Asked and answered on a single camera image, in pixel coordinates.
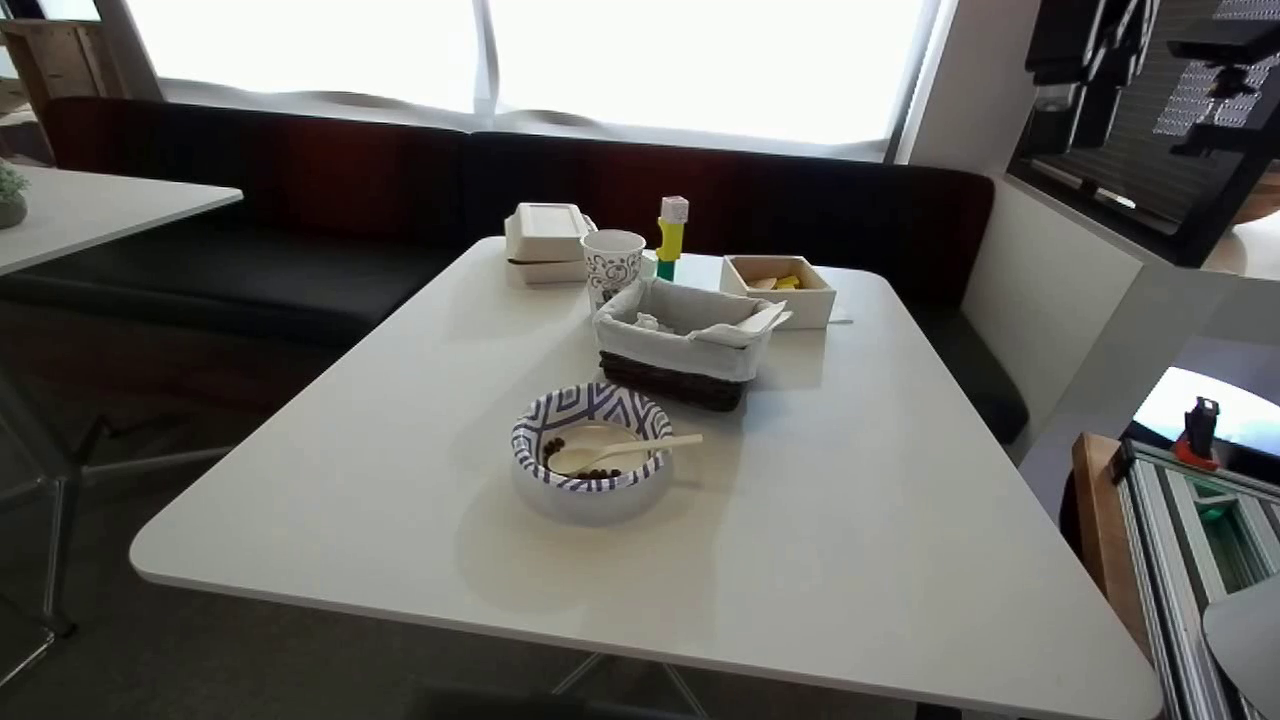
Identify dark basket with white liner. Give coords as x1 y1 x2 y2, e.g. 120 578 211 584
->
593 281 790 414

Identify yellow green block stack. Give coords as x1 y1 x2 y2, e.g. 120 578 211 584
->
657 198 693 281

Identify white side table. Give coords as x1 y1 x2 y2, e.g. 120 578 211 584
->
0 164 244 277

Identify dark upholstered bench sofa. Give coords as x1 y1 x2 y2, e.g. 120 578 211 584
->
0 96 1030 445

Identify black and white patterned bowl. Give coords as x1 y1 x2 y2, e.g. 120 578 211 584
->
509 382 674 526

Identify black framed wall monitor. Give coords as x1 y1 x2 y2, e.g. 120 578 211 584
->
1012 0 1280 268

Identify yellow blocks in box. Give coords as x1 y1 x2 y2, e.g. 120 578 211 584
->
759 277 805 294

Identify metal table leg base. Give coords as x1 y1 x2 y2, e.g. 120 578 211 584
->
550 652 711 720

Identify wooden spoon in bowl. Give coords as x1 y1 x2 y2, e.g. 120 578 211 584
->
550 433 706 475

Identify white patterned paper cup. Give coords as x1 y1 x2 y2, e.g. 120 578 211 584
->
584 229 648 306

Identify white takeout clamshell container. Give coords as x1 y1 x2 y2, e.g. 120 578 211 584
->
504 200 593 286

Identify metal frame cart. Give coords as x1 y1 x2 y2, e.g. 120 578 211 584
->
1065 398 1280 720

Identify white square box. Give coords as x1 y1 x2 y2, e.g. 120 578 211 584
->
719 257 835 332

